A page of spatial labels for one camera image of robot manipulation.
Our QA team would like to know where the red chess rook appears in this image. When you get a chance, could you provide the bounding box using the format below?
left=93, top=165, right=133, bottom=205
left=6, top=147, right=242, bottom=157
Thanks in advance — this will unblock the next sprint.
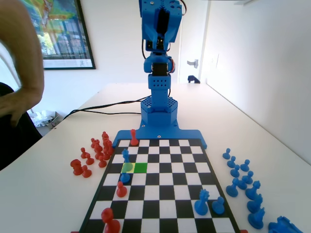
left=69, top=159, right=83, bottom=176

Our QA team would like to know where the white door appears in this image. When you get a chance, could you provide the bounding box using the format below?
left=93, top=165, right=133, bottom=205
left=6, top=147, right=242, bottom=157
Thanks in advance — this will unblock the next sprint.
left=178, top=0, right=211, bottom=84

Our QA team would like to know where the black and white chess board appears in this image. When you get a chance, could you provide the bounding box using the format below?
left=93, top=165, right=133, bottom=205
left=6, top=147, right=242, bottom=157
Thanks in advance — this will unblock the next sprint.
left=79, top=138, right=241, bottom=233

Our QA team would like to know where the large blue printed part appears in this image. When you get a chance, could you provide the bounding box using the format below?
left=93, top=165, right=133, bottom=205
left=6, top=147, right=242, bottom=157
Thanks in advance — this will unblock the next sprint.
left=268, top=216, right=304, bottom=233

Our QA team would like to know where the small cardboard box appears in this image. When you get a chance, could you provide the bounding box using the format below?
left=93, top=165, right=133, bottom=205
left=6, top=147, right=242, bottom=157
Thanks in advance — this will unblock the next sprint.
left=50, top=111, right=60, bottom=128

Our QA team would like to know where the white curved panel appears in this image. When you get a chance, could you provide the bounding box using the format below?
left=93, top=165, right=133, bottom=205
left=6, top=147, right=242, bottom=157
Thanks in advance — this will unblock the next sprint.
left=0, top=40, right=22, bottom=92

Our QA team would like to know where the black table cable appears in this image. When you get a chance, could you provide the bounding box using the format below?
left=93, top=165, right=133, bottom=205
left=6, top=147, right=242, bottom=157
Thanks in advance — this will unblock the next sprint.
left=72, top=109, right=142, bottom=115
left=63, top=96, right=152, bottom=120

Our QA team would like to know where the blue printed base plate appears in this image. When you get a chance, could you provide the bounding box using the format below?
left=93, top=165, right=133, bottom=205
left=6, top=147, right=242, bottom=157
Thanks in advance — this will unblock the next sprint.
left=113, top=122, right=208, bottom=150

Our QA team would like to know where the blue crowned chess piece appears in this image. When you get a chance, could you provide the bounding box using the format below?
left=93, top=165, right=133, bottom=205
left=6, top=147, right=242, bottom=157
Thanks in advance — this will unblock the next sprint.
left=244, top=180, right=261, bottom=201

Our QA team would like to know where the blue chess knight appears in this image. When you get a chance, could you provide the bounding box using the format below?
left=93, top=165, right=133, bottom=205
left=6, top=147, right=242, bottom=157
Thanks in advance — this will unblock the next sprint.
left=247, top=207, right=265, bottom=230
left=246, top=193, right=263, bottom=214

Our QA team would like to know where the person hand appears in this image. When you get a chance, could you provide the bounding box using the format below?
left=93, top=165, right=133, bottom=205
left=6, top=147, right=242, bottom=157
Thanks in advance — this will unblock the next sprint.
left=0, top=89, right=42, bottom=127

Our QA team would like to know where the tall red chess king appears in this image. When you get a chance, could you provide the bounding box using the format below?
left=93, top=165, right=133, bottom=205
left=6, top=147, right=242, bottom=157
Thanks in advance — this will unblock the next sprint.
left=129, top=129, right=139, bottom=146

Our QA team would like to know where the tall blue chess piece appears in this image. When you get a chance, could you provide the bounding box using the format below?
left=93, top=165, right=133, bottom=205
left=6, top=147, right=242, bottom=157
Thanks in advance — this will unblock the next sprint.
left=121, top=148, right=134, bottom=172

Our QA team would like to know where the black chair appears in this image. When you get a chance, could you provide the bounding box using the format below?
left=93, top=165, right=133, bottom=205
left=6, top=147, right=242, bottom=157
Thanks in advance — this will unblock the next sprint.
left=0, top=82, right=43, bottom=170

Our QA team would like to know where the crumpled white paper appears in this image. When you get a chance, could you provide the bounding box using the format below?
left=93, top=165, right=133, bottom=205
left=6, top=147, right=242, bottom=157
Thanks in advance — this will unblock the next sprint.
left=30, top=110, right=53, bottom=127

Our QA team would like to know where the blue chess queen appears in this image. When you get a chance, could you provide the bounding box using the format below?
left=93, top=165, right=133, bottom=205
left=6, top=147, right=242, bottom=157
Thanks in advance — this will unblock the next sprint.
left=193, top=188, right=210, bottom=216

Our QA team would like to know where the bare person forearm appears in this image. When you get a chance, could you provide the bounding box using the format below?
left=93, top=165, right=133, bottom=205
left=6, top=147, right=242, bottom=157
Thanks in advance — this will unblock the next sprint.
left=0, top=0, right=45, bottom=100

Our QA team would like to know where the framed colourful poster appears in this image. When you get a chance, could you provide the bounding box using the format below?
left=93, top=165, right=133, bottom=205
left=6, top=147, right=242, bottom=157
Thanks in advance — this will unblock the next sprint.
left=20, top=0, right=96, bottom=70

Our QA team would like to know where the large red chess pawn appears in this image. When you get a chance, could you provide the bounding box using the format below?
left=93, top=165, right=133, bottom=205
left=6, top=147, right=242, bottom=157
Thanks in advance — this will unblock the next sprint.
left=101, top=207, right=121, bottom=233

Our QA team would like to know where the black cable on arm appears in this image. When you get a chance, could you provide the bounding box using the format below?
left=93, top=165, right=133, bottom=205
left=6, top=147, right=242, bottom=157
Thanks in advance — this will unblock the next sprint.
left=141, top=38, right=148, bottom=60

